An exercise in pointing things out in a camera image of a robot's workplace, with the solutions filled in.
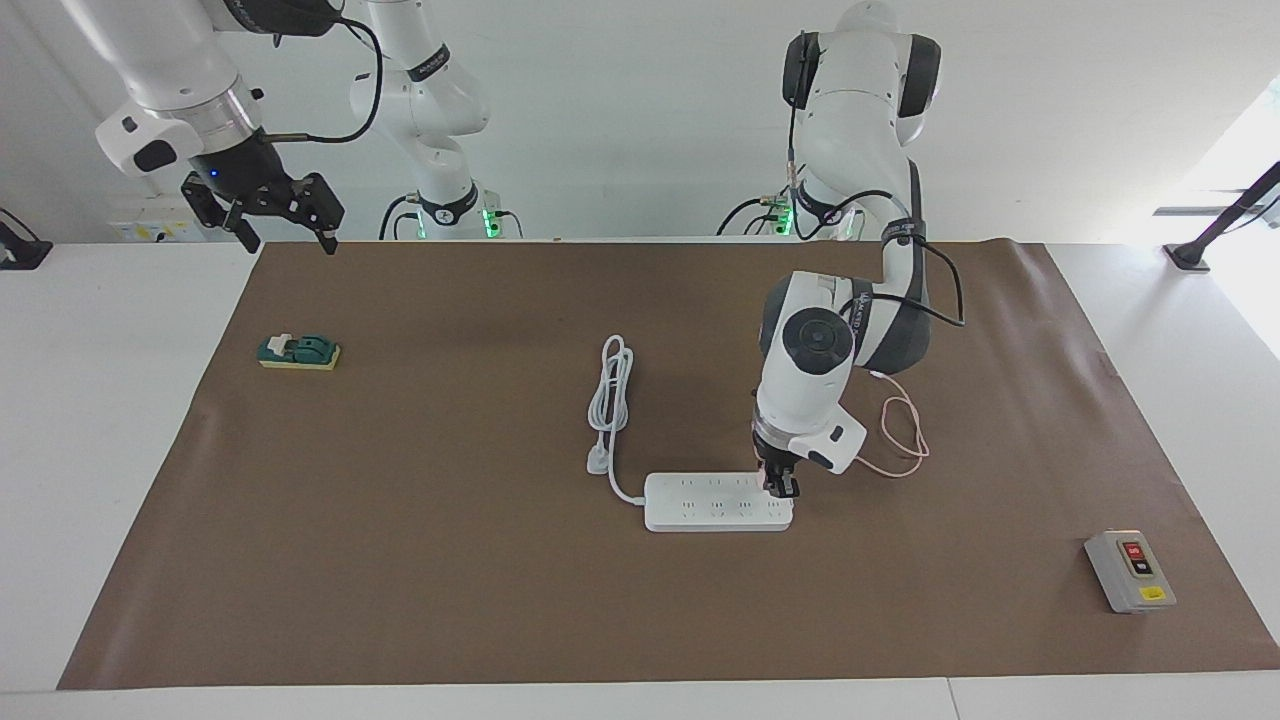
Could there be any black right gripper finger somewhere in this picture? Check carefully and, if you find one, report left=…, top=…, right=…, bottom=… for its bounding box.
left=180, top=172, right=263, bottom=255
left=285, top=172, right=347, bottom=257

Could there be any pink charging cable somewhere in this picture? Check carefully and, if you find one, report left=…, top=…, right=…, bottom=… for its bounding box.
left=845, top=370, right=931, bottom=480

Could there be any white power strip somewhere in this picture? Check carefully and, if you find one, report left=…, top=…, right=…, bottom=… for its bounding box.
left=643, top=472, right=795, bottom=533

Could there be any white box with yellow labels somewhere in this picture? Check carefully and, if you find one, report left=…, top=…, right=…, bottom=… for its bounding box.
left=108, top=200, right=206, bottom=244

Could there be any brown paper mat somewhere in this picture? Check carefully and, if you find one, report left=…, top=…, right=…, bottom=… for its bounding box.
left=57, top=240, right=1280, bottom=691

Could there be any black metal stand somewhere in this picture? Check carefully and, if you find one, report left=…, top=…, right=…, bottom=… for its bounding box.
left=1163, top=160, right=1280, bottom=273

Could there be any white power strip cord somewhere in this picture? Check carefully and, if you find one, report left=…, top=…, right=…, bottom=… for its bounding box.
left=585, top=335, right=649, bottom=507

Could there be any black clamp mount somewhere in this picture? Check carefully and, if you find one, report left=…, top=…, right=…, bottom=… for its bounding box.
left=0, top=208, right=53, bottom=271

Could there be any black left arm base cable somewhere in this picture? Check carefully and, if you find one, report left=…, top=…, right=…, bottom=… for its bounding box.
left=715, top=190, right=801, bottom=238

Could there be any grey push button switch box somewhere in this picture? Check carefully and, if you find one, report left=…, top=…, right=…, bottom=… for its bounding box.
left=1084, top=529, right=1178, bottom=614

